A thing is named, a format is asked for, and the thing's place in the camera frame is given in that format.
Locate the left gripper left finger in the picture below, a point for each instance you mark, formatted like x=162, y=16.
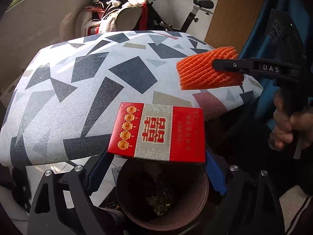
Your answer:
x=62, y=203

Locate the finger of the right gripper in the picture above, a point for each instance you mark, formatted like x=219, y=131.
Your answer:
x=266, y=68

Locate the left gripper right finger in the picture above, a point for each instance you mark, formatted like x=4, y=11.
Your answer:
x=248, y=203

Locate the orange foam fruit net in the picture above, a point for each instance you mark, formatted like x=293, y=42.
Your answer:
x=196, y=71

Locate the red cigarette box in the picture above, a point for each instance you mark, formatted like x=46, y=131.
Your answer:
x=159, y=132

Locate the brown trash bin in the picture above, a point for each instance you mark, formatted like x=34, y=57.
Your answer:
x=162, y=196

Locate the person's right hand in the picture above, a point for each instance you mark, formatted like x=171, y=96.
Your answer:
x=282, y=133

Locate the blue curtain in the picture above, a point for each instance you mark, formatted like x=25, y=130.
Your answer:
x=258, y=46

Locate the black slipper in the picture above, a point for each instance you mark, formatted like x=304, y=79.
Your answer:
x=21, y=191

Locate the black exercise bike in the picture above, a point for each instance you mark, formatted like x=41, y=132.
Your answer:
x=180, y=15

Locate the geometric pattern table cover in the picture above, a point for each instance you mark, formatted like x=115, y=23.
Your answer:
x=64, y=105

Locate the beige chair with clothes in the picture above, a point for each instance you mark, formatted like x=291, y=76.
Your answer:
x=103, y=16

